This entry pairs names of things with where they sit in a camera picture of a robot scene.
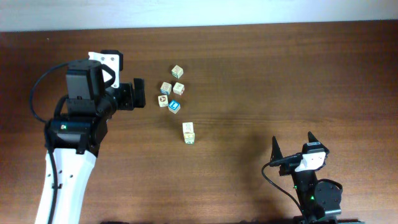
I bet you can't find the green V block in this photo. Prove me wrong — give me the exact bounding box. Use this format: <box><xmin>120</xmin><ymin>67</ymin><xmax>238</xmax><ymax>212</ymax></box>
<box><xmin>183</xmin><ymin>132</ymin><xmax>195</xmax><ymax>144</ymax></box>

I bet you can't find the blue letter block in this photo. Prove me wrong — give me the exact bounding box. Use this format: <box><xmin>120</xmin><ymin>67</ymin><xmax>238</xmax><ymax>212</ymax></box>
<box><xmin>182</xmin><ymin>122</ymin><xmax>194</xmax><ymax>133</ymax></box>

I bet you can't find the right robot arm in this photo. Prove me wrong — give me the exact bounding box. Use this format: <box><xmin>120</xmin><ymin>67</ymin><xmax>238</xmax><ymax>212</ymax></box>
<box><xmin>269</xmin><ymin>132</ymin><xmax>343</xmax><ymax>223</ymax></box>

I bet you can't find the blue L block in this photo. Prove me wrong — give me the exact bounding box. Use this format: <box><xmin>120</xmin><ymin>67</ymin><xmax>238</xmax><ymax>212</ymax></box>
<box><xmin>168</xmin><ymin>100</ymin><xmax>181</xmax><ymax>114</ymax></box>

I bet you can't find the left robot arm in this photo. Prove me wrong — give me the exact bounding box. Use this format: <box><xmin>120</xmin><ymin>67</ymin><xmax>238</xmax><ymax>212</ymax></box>
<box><xmin>35</xmin><ymin>59</ymin><xmax>146</xmax><ymax>223</ymax></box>

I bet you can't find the soccer ball block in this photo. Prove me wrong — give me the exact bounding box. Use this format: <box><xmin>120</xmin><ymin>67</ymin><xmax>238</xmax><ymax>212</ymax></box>
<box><xmin>158</xmin><ymin>95</ymin><xmax>169</xmax><ymax>108</ymax></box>

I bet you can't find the green-edged picture block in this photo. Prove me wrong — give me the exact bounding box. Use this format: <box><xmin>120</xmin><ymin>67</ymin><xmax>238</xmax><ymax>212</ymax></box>
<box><xmin>171</xmin><ymin>65</ymin><xmax>183</xmax><ymax>78</ymax></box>

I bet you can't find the green N block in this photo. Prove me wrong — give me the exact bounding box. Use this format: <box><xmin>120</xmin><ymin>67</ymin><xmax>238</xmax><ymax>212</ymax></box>
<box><xmin>172</xmin><ymin>82</ymin><xmax>185</xmax><ymax>96</ymax></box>

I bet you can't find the pretzel picture block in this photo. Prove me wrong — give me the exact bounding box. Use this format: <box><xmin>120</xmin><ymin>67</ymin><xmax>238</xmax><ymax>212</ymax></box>
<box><xmin>160</xmin><ymin>82</ymin><xmax>172</xmax><ymax>95</ymax></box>

